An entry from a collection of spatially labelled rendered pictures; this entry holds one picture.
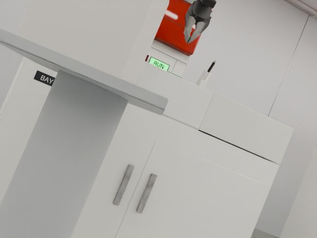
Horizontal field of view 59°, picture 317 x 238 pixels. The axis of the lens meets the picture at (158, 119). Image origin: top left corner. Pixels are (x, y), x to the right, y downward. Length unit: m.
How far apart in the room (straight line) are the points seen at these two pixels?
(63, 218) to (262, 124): 0.76
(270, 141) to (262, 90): 2.47
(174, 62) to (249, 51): 1.99
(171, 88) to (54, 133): 0.51
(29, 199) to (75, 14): 0.35
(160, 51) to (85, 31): 1.12
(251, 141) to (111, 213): 0.56
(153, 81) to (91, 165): 0.46
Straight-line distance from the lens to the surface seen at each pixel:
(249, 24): 3.59
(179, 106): 0.97
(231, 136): 1.04
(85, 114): 0.55
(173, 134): 0.97
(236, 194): 1.09
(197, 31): 1.06
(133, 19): 0.52
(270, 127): 1.11
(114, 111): 0.57
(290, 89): 3.77
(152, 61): 1.60
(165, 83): 0.96
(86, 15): 0.54
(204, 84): 1.29
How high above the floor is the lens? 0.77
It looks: 2 degrees up
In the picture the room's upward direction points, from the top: 23 degrees clockwise
